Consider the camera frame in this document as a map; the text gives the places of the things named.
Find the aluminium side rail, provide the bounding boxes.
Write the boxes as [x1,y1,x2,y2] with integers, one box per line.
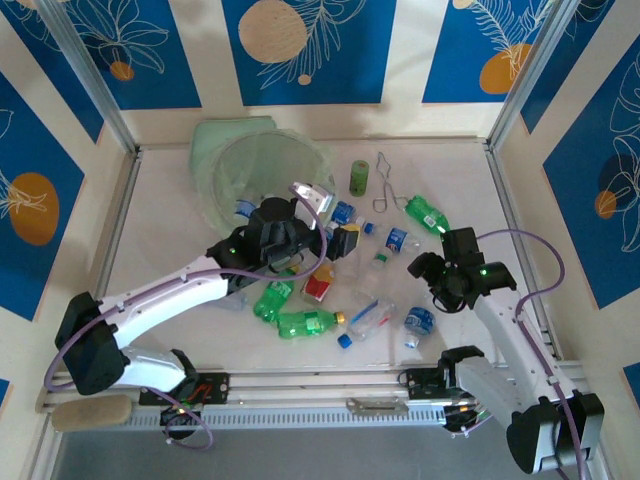
[484,142,566,362]
[94,148,145,301]

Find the blue-label bottle white cap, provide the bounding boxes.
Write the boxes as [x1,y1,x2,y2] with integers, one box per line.
[402,305,436,350]

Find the grey slotted cable duct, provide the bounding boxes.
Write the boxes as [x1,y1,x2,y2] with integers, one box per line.
[117,403,451,432]

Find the aluminium frame post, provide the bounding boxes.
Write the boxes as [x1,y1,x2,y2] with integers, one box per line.
[37,0,140,157]
[485,0,575,149]

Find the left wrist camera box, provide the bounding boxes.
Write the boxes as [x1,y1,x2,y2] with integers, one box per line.
[290,181,337,217]

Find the red-label orange drink bottle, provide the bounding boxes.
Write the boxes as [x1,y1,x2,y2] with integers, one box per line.
[301,263,337,305]

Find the aluminium table rail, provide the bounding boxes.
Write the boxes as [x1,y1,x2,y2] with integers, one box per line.
[35,360,594,427]

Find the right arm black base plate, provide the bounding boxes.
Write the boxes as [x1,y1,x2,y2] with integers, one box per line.
[398,367,451,402]

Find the small green can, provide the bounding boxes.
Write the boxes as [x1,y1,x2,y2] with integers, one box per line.
[349,159,370,197]

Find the green plastic bottle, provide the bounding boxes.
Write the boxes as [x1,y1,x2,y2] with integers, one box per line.
[403,193,452,235]

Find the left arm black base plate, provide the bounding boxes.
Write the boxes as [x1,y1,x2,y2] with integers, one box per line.
[135,371,232,407]

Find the metal wire tongs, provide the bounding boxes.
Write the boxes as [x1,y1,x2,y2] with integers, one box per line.
[372,151,411,213]

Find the Pepsi label clear bottle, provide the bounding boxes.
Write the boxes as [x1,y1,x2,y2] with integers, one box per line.
[384,226,423,255]

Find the green bottle yellow cap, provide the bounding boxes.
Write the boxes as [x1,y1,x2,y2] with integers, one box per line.
[276,308,347,342]

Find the green plastic bin liner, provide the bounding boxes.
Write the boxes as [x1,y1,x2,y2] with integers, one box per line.
[189,115,337,236]

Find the crushed clear bottle blue cap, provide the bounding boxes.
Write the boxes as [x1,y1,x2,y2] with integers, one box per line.
[336,296,397,350]

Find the beige foam block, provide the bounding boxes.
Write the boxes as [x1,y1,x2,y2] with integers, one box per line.
[51,393,134,433]

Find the arm base controller board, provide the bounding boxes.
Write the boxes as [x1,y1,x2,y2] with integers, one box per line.
[158,403,205,442]
[442,399,494,439]

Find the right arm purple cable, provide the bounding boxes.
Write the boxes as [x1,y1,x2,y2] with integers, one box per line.
[469,228,591,480]

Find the clear plastic bottle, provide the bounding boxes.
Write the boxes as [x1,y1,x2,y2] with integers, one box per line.
[212,291,250,312]

